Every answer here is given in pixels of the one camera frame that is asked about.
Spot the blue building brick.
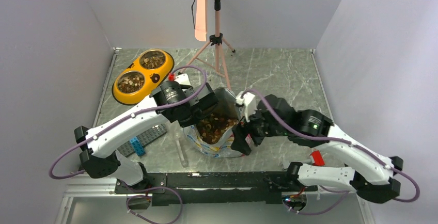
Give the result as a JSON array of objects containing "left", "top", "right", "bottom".
[{"left": 130, "top": 137, "right": 146, "bottom": 157}]

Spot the kibble in far bowl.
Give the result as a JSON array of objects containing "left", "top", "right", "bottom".
[{"left": 139, "top": 51, "right": 166, "bottom": 70}]

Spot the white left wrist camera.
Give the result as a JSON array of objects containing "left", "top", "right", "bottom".
[{"left": 168, "top": 73, "right": 192, "bottom": 87}]

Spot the kibble in bowl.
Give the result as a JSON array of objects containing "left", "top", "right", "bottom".
[
  {"left": 139, "top": 51, "right": 166, "bottom": 70},
  {"left": 117, "top": 72, "right": 145, "bottom": 93}
]

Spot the grey building baseplate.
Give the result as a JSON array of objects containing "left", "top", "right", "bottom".
[{"left": 117, "top": 124, "right": 167, "bottom": 157}]

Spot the kibble in near bowl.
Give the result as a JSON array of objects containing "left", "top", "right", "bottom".
[{"left": 117, "top": 72, "right": 145, "bottom": 93}]

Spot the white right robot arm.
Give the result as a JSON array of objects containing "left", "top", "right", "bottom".
[{"left": 231, "top": 92, "right": 403, "bottom": 203}]

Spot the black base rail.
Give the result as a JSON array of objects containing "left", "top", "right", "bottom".
[{"left": 114, "top": 171, "right": 317, "bottom": 206}]

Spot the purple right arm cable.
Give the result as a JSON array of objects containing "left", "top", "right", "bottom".
[{"left": 241, "top": 88, "right": 421, "bottom": 216}]

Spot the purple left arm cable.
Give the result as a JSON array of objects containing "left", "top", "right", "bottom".
[{"left": 48, "top": 66, "right": 208, "bottom": 180}]

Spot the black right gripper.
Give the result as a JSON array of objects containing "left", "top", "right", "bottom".
[{"left": 230, "top": 102, "right": 289, "bottom": 155}]

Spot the pink tripod stand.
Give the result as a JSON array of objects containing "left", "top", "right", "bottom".
[{"left": 187, "top": 0, "right": 236, "bottom": 89}]

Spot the red clamp block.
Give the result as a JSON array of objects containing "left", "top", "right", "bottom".
[{"left": 310, "top": 150, "right": 325, "bottom": 167}]

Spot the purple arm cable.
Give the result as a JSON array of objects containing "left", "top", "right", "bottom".
[
  {"left": 48, "top": 66, "right": 208, "bottom": 180},
  {"left": 241, "top": 88, "right": 421, "bottom": 216}
]

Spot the yellow double pet bowl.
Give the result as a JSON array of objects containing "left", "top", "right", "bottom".
[{"left": 112, "top": 49, "right": 175, "bottom": 105}]

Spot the pet food bag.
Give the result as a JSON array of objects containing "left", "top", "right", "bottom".
[{"left": 183, "top": 88, "right": 244, "bottom": 158}]

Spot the pet food kibble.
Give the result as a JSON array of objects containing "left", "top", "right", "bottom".
[{"left": 196, "top": 113, "right": 238, "bottom": 145}]

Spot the pink light panel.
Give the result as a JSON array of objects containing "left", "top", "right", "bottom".
[{"left": 191, "top": 0, "right": 207, "bottom": 42}]

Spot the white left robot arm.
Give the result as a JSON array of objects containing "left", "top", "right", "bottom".
[{"left": 80, "top": 81, "right": 218, "bottom": 193}]

